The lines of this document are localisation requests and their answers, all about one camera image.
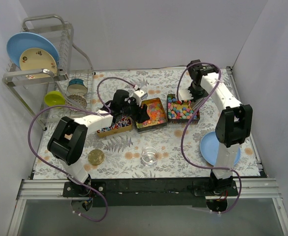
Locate tin of gummy candies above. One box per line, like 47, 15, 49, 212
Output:
135, 98, 167, 133

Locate gold tin of lollipops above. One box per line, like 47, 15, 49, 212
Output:
96, 117, 132, 138

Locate tin of star candies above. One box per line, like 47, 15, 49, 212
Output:
166, 94, 200, 124

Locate clear glass bowl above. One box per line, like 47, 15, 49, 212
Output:
141, 147, 159, 167

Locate silver metal scoop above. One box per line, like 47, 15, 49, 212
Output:
190, 98, 204, 111

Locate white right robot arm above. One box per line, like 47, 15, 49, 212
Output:
187, 60, 253, 196

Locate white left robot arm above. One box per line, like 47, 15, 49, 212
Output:
47, 89, 150, 197

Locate patterned round coaster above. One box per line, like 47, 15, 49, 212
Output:
65, 94, 87, 108

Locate blue patterned ceramic bowl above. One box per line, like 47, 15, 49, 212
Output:
66, 78, 88, 97

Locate blue plate on table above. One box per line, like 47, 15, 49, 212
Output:
199, 131, 242, 167

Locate round gold tin lid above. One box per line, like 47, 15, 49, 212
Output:
88, 149, 104, 166

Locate green plastic bowl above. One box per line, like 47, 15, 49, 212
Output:
44, 90, 65, 107

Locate metal dish rack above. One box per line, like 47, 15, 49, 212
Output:
2, 14, 96, 117

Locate cream plate in rack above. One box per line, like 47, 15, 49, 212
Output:
19, 48, 57, 74

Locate blue plate in rack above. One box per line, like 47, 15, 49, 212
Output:
6, 32, 60, 68

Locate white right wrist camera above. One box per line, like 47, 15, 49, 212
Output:
178, 88, 193, 101

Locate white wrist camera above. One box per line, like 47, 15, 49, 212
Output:
132, 85, 148, 106
178, 88, 193, 101

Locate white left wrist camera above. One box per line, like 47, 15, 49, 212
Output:
132, 85, 148, 106

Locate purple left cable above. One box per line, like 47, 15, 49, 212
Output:
28, 77, 137, 222

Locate purple cable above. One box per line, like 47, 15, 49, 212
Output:
176, 62, 240, 214
28, 77, 137, 222

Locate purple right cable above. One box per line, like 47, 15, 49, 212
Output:
176, 62, 240, 214

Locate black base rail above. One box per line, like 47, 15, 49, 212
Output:
63, 177, 241, 211

